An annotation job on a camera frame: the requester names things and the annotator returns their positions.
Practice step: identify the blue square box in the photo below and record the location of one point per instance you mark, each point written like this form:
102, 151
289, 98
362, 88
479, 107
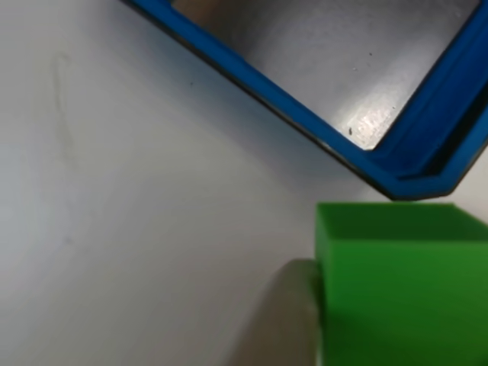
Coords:
305, 114

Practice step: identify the green cube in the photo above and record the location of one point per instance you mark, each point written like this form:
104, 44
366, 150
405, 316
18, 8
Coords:
400, 297

